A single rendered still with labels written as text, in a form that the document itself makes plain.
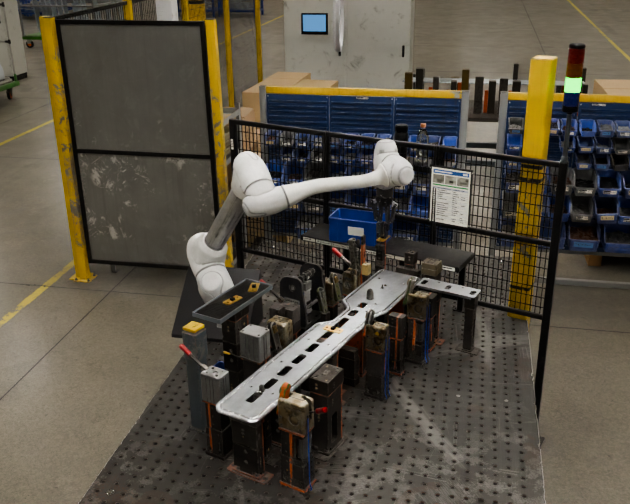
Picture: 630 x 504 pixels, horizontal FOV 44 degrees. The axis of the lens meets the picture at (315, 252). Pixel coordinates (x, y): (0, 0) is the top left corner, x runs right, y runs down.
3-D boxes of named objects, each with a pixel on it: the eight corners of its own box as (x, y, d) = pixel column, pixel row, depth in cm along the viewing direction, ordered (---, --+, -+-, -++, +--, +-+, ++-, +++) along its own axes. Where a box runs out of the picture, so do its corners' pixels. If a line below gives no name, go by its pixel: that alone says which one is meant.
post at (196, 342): (203, 434, 311) (195, 336, 294) (188, 428, 315) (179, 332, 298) (214, 424, 317) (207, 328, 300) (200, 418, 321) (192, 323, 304)
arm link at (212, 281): (213, 320, 377) (200, 303, 358) (201, 289, 386) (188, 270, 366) (244, 306, 378) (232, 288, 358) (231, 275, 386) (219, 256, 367)
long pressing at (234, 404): (261, 428, 266) (261, 424, 265) (208, 409, 276) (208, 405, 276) (423, 279, 375) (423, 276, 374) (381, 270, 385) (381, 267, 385)
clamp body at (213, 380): (224, 464, 293) (218, 382, 280) (200, 455, 299) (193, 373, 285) (239, 450, 301) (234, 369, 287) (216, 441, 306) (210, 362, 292)
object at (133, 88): (242, 286, 602) (227, 17, 525) (236, 294, 589) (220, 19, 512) (81, 274, 627) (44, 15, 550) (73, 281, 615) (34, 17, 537)
